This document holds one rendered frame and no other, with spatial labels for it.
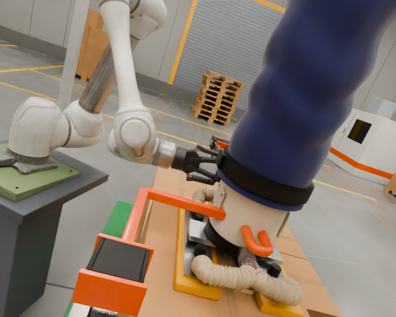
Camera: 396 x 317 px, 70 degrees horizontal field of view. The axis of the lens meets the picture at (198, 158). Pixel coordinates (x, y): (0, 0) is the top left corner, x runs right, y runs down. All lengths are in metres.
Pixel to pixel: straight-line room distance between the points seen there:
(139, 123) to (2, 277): 1.04
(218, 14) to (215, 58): 1.36
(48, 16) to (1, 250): 10.34
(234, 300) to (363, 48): 0.56
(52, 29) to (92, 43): 3.39
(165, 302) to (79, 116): 0.93
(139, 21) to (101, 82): 0.29
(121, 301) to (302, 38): 0.51
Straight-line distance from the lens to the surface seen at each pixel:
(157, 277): 0.65
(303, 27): 0.60
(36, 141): 1.27
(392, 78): 13.29
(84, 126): 1.33
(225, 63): 10.57
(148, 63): 10.61
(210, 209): 0.66
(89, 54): 8.18
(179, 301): 0.62
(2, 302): 1.63
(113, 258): 0.42
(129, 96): 0.80
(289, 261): 1.78
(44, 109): 1.25
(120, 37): 1.02
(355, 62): 0.61
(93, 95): 1.31
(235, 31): 10.64
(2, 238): 1.43
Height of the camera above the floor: 1.38
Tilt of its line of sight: 17 degrees down
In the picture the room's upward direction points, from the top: 20 degrees clockwise
